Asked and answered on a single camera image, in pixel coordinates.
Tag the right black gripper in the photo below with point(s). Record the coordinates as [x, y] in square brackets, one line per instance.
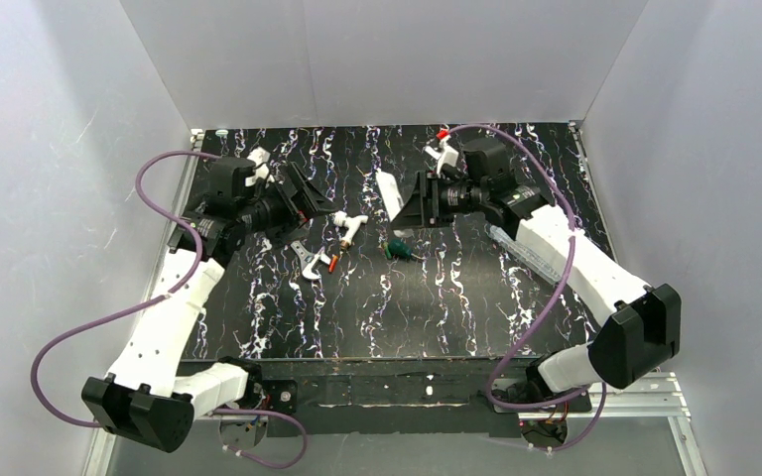
[430, 199]

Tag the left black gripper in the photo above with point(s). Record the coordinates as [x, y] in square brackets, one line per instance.
[295, 196]

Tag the white remote control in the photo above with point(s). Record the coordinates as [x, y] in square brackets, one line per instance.
[390, 193]

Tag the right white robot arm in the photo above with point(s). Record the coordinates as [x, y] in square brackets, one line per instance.
[640, 325]

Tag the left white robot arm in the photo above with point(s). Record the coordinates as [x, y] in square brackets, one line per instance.
[142, 397]

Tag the white plastic faucet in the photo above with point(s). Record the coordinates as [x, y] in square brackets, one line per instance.
[351, 224]

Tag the clear plastic screw box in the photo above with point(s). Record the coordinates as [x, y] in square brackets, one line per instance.
[524, 254]

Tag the green handled screwdriver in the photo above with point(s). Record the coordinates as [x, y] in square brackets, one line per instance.
[397, 249]

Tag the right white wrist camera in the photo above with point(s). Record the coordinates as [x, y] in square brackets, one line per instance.
[444, 154]

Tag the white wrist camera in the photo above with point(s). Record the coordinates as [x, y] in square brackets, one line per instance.
[259, 163]
[444, 154]

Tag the red handled adjustable wrench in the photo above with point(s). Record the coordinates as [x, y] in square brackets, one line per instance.
[309, 260]

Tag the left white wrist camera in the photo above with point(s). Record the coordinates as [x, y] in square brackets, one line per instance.
[259, 163]

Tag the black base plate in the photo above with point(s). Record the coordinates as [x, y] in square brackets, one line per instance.
[386, 395]

